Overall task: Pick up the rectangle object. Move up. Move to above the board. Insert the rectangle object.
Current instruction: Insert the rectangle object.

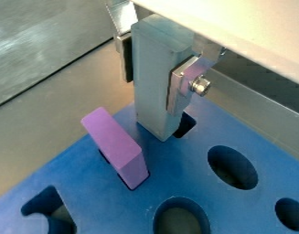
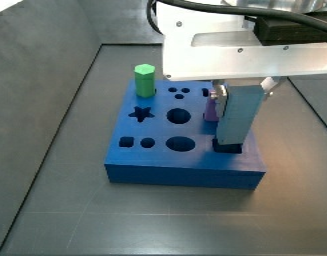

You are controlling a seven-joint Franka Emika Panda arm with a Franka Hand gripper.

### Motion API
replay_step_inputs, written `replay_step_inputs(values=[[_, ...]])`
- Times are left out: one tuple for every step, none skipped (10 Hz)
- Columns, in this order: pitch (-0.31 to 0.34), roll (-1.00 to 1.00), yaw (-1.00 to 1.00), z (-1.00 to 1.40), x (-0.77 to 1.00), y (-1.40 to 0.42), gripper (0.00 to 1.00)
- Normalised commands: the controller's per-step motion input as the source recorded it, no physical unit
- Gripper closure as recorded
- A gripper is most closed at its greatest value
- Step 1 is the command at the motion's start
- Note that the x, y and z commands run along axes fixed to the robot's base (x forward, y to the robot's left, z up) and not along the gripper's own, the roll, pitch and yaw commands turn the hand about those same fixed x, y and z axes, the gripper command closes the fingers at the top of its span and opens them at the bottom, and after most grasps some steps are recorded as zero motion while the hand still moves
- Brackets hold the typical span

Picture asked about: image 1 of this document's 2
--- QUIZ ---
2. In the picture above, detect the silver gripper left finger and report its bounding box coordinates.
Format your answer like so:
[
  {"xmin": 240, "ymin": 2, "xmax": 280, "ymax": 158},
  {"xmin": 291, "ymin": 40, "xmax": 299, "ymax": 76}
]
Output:
[{"xmin": 105, "ymin": 0, "xmax": 137, "ymax": 82}]

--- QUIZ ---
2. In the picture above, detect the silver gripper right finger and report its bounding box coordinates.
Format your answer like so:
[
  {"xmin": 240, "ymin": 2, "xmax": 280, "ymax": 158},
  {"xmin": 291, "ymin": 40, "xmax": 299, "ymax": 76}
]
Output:
[{"xmin": 165, "ymin": 34, "xmax": 225, "ymax": 116}]

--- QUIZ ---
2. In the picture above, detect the blue shape sorter board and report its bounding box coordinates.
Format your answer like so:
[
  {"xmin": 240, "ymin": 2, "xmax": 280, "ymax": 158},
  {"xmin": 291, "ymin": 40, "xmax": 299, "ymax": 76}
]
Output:
[{"xmin": 0, "ymin": 100, "xmax": 299, "ymax": 234}]

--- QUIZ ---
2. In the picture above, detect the purple rectangular block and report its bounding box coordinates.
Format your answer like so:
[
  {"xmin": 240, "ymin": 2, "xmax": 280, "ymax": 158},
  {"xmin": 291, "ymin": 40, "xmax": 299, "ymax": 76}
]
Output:
[{"xmin": 80, "ymin": 107, "xmax": 149, "ymax": 190}]

